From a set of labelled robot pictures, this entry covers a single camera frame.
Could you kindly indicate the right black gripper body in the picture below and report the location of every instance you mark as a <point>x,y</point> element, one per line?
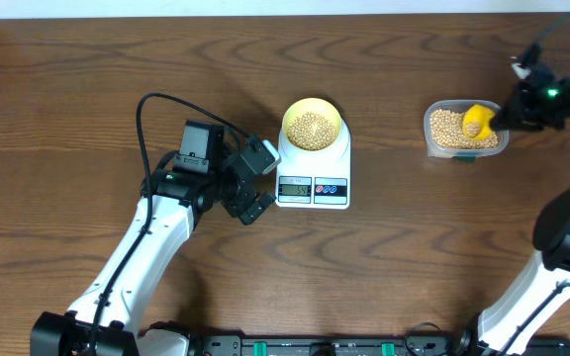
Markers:
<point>547,105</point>

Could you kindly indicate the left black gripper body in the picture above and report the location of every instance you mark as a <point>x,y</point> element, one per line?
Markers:
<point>244,201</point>

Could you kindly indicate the yellow measuring scoop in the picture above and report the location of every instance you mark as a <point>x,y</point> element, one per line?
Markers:
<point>476,122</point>

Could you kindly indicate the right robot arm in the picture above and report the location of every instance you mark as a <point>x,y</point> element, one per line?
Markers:
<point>540,289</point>

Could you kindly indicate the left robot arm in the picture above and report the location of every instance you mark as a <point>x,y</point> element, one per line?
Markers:
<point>186,183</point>

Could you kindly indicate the white digital kitchen scale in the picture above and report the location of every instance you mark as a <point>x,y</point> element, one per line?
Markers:
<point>318,179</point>

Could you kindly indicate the soybeans in bowl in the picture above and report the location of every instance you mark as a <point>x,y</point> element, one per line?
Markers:
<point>311,131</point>

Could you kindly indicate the pale yellow bowl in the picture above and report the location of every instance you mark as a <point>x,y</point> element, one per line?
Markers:
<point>316,105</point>

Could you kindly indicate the clear plastic container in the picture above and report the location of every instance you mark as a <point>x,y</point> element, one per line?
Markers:
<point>461,106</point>

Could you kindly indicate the soybeans in container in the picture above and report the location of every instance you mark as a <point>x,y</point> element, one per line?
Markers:
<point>446,131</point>

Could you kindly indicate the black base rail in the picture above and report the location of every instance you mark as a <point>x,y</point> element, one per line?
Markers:
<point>324,346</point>

